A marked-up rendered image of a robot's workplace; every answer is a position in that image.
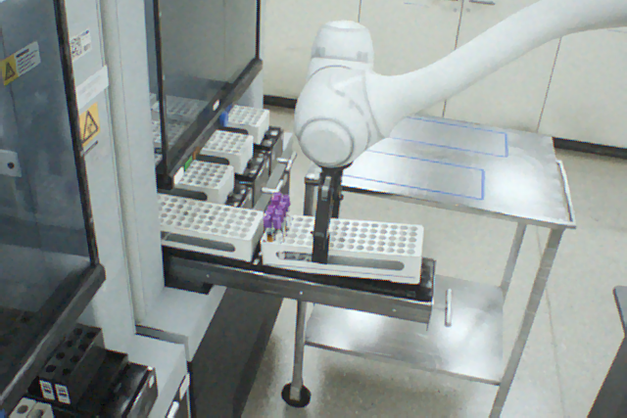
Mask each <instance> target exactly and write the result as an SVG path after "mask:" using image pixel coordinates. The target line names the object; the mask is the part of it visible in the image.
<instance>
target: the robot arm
mask: <svg viewBox="0 0 627 418"><path fill-rule="evenodd" d="M621 26H624V27H627V0H540V1H538V2H536V3H534V4H532V5H530V6H528V7H526V8H524V9H522V10H521V11H519V12H517V13H515V14H513V15H512V16H510V17H508V18H507V19H505V20H504V21H502V22H500V23H498V24H497V25H495V26H493V27H492V28H490V29H489V30H487V31H485V32H484V33H482V34H481V35H480V34H479V35H477V36H476V37H474V38H473V39H471V40H469V41H468V42H466V43H465V44H463V45H461V46H460V47H458V49H456V51H455V50H454V52H453V53H451V54H450V55H448V56H446V57H445V58H443V59H441V60H440V61H437V62H435V63H433V64H431V65H429V66H427V67H425V68H423V69H420V70H416V71H413V72H410V73H407V74H401V75H396V76H384V75H380V74H378V73H375V72H373V58H374V55H373V47H372V41H371V36H370V32H369V29H368V28H367V27H366V26H364V25H362V24H360V23H357V22H353V21H347V20H338V21H332V22H329V23H323V24H322V25H321V26H320V28H319V30H318V32H317V34H316V37H315V39H314V42H313V48H312V52H311V59H310V60H309V63H308V72H307V83H306V85H305V87H304V88H303V90H301V92H300V95H299V97H298V100H297V104H296V108H295V113H294V133H295V136H296V137H297V139H298V142H299V145H300V147H301V151H302V153H304V154H305V156H306V157H307V158H308V159H309V160H311V161H312V162H314V164H316V165H317V166H319V167H320V168H321V171H320V172H319V175H318V182H319V184H318V186H317V200H316V208H315V216H314V225H313V231H311V234H313V251H312V262H316V263H321V265H327V263H328V256H329V246H330V235H331V232H329V228H330V221H331V219H338V218H339V208H340V201H343V198H344V196H343V195H340V192H341V191H342V177H343V171H344V169H345V168H349V167H350V166H352V165H353V163H354V161H355V159H357V158H358V157H359V156H360V155H361V154H362V153H364V152H365V151H366V150H367V148H369V147H370V146H373V145H374V144H376V143H378V142H379V141H381V140H383V139H385V138H388V137H389V135H390V132H391V131H392V129H393V127H394V126H395V125H396V124H397V122H399V121H400V120H402V119H404V118H406V117H408V116H411V115H413V114H416V113H418V112H421V111H423V110H425V109H429V108H431V107H433V106H435V105H437V104H439V103H441V102H443V101H445V100H447V99H449V98H451V97H453V96H454V95H456V94H458V93H459V92H460V91H462V90H464V89H466V88H467V87H469V86H471V85H473V84H475V83H477V82H478V81H480V80H482V79H484V78H485V77H487V75H488V76H489V74H490V73H492V72H494V71H496V70H498V69H500V68H501V67H503V66H505V65H506V64H508V63H510V62H512V61H513V60H515V59H517V58H518V57H520V56H521V57H522V56H523V55H525V54H527V53H529V52H530V51H532V50H534V49H536V48H538V47H539V46H541V45H542V44H545V43H547V42H549V41H551V40H554V39H556V38H559V37H562V36H564V35H568V34H572V33H576V32H581V31H585V30H586V31H592V30H599V29H606V28H613V27H621ZM337 200H338V201H337Z"/></svg>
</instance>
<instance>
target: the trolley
mask: <svg viewBox="0 0 627 418"><path fill-rule="evenodd" d="M558 166H560V171H561V176H562V182H563V187H564V192H565V198H566V203H567V208H568V213H569V218H568V219H569V221H567V218H566V213H565V207H564V202H563V196H562V191H561V185H560V180H559V174H558V169H557V167H558ZM320 171H321V168H320V167H319V166H317V165H316V164H314V162H312V163H311V165H310V167H309V169H308V171H307V174H306V176H305V184H306V187H305V202H304V216H305V217H314V211H315V198H316V186H318V184H319V182H318V175H319V172H320ZM342 191H346V192H353V193H358V194H363V195H364V196H369V197H375V198H381V199H386V200H392V201H398V202H404V203H409V204H415V205H420V206H427V207H432V208H437V209H447V210H452V211H459V212H465V213H470V214H476V215H481V216H487V217H492V218H497V219H502V220H509V221H514V222H518V225H517V228H516V233H514V236H513V240H512V243H511V247H510V250H509V254H508V257H507V262H506V268H505V272H504V275H503V279H502V282H501V286H497V285H492V284H487V283H482V282H476V281H470V280H465V279H460V278H456V277H451V276H446V275H441V274H436V279H435V290H434V295H433V301H434V302H443V303H446V291H447V290H452V291H453V319H452V327H450V328H447V327H445V326H444V319H445V310H443V309H440V310H436V309H432V311H431V316H430V320H429V325H428V330H427V332H426V325H427V324H425V323H420V322H414V321H408V320H404V319H398V318H393V317H388V316H382V315H376V314H371V313H365V312H360V311H354V310H349V309H344V308H338V307H333V306H328V305H321V304H316V303H314V304H313V312H312V315H311V318H310V321H309V323H308V327H307V315H308V303H307V302H300V301H297V310H296V327H295V342H294V356H293V371H292V383H289V384H286V385H285V386H284V387H283V389H282V392H281V397H282V399H283V401H284V402H285V403H286V404H288V405H290V406H292V407H295V408H303V407H306V406H308V405H309V404H310V401H311V398H312V394H311V392H310V390H309V389H308V388H307V387H305V386H304V379H303V366H304V354H305V346H310V347H314V348H322V349H326V350H332V351H336V352H341V353H345V354H349V355H353V356H359V357H363V358H368V359H372V360H377V361H381V362H386V363H391V364H395V365H400V366H404V367H408V368H412V369H417V370H421V371H426V372H431V373H436V374H440V375H445V376H449V377H451V376H454V377H458V378H462V379H466V380H470V381H475V382H479V383H484V384H488V385H493V386H497V387H499V388H498V391H497V394H496V398H495V401H494V404H493V407H492V410H491V413H490V416H488V418H499V417H500V416H501V414H502V411H503V408H504V405H505V402H506V397H507V394H508V391H509V388H510V385H511V382H512V379H513V376H514V374H515V373H516V370H517V367H518V364H519V361H520V358H521V355H522V353H523V350H524V347H525V344H526V341H527V338H528V335H529V332H530V329H531V326H532V323H533V322H534V319H535V316H536V313H537V310H538V307H539V304H540V301H541V298H542V295H543V293H544V290H545V287H546V284H547V281H548V277H549V274H550V271H551V268H552V265H553V262H554V259H555V254H556V251H557V248H558V245H559V242H560V238H561V235H562V232H563V231H564V230H565V228H567V229H576V222H575V217H574V212H573V204H572V198H571V193H570V188H569V183H568V178H567V173H566V168H565V162H564V160H560V159H557V158H556V157H555V147H554V141H553V136H550V135H544V134H537V133H535V132H531V131H525V130H518V129H511V128H505V127H498V126H493V125H487V124H480V123H474V122H468V121H461V120H454V119H447V118H446V117H441V116H430V115H423V114H413V115H411V116H408V117H406V118H404V119H402V120H400V121H399V122H397V124H396V125H395V126H394V127H393V129H392V131H391V132H390V135H389V137H388V138H385V139H383V140H381V141H379V142H378V143H376V144H374V145H373V146H370V147H369V148H367V150H366V151H365V152H364V153H362V154H361V155H360V156H359V157H358V158H357V159H355V161H354V163H353V165H352V166H350V167H349V168H345V169H344V171H343V177H342ZM342 191H341V192H340V195H342ZM528 224H531V225H536V226H542V227H548V228H551V231H550V234H549V238H548V242H547V244H546V245H545V247H544V250H543V253H542V256H541V259H540V263H539V266H538V269H537V273H536V276H535V279H534V282H533V286H532V289H531V292H530V295H529V298H528V301H527V304H526V307H525V310H524V314H523V317H522V320H521V323H519V326H518V330H517V333H516V336H515V339H514V342H513V345H512V348H511V351H510V355H509V358H508V361H507V364H506V369H505V373H504V334H503V318H504V304H505V301H506V294H507V291H508V287H509V284H510V281H511V277H512V274H513V270H514V267H515V265H516V260H517V257H518V253H519V250H520V246H521V243H522V242H523V240H524V236H525V233H526V228H527V225H528ZM306 329H307V330H306Z"/></svg>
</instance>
